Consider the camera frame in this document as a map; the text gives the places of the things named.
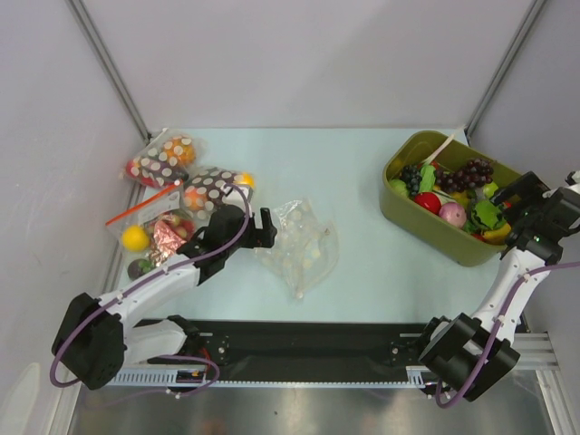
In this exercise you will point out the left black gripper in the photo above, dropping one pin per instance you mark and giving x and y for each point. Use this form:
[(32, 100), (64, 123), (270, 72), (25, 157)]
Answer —
[(261, 237)]

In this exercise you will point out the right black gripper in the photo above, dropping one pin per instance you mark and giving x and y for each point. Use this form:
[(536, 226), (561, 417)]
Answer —
[(522, 192)]

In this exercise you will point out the clear zip top bag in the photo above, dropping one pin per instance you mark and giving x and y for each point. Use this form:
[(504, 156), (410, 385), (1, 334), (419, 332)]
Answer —
[(306, 250)]

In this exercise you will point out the purple fake grape bunch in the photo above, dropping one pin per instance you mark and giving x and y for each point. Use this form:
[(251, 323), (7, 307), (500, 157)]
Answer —
[(476, 173)]

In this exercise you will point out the yellow fake lemon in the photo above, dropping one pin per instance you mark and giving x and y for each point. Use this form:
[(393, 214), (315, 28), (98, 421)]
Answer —
[(497, 237)]

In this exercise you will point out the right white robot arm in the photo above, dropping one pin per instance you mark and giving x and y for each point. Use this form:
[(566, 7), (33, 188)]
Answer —
[(470, 353)]

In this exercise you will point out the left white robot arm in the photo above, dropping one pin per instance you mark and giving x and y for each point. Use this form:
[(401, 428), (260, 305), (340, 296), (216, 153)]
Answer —
[(99, 336)]

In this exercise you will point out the polka dot bag near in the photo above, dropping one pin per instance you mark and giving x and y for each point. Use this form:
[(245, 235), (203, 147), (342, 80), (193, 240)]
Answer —
[(204, 190)]

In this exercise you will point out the polka dot bag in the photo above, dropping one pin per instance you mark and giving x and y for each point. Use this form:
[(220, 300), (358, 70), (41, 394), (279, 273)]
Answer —
[(204, 190), (167, 159)]

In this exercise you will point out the polka dot bag far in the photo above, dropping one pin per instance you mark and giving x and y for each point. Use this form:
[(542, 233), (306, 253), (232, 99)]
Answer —
[(167, 159)]

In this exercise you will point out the orange zip clear bag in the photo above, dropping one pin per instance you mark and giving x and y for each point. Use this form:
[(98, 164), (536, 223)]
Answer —
[(165, 221)]

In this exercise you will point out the yellow lemon in bag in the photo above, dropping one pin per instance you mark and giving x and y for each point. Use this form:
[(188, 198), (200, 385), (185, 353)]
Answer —
[(135, 239)]

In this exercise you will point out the green apple in bin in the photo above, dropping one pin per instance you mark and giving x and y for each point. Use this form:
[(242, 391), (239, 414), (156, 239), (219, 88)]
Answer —
[(489, 189)]

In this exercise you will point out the green lettuce in bin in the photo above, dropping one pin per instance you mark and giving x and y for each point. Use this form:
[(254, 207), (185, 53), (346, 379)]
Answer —
[(483, 216)]

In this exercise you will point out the pink onion in bin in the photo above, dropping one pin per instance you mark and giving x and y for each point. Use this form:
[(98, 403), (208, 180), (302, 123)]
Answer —
[(454, 214)]

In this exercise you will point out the olive green plastic bin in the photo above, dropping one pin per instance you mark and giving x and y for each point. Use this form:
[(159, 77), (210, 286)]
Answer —
[(451, 241)]

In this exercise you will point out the red tomato in bin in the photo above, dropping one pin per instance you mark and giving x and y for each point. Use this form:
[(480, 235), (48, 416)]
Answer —
[(429, 201)]

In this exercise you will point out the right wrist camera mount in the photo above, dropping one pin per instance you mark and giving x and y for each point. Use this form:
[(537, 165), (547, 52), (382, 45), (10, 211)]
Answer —
[(573, 178)]

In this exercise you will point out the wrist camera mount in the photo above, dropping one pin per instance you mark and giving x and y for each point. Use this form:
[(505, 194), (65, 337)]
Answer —
[(573, 178), (238, 196)]

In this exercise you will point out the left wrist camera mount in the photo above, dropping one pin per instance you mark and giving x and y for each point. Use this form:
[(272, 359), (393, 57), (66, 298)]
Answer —
[(238, 196)]

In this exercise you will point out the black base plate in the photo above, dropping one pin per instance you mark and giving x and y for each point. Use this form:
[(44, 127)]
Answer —
[(229, 342)]

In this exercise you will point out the white cable duct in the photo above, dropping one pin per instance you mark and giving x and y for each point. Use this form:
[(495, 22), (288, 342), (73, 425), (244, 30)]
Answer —
[(277, 373)]

